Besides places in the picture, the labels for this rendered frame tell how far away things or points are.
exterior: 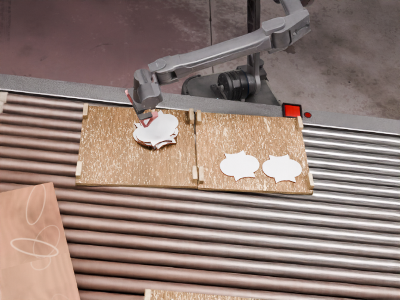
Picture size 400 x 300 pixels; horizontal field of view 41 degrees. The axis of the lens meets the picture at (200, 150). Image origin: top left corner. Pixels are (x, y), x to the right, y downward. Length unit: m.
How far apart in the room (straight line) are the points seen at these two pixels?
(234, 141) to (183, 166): 0.23
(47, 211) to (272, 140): 0.86
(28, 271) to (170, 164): 0.62
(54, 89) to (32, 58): 1.52
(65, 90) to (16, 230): 0.70
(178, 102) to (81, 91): 0.38
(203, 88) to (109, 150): 1.33
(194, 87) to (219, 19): 1.02
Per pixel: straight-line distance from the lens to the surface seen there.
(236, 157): 1.92
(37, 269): 1.56
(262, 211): 1.84
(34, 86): 2.15
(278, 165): 1.93
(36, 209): 1.65
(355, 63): 4.00
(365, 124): 2.24
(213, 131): 1.99
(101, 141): 1.92
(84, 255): 1.71
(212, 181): 1.85
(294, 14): 1.71
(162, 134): 1.89
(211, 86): 3.12
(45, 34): 3.80
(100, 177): 1.83
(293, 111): 2.15
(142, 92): 1.65
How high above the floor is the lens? 2.43
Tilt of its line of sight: 51 degrees down
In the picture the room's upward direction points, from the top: 11 degrees clockwise
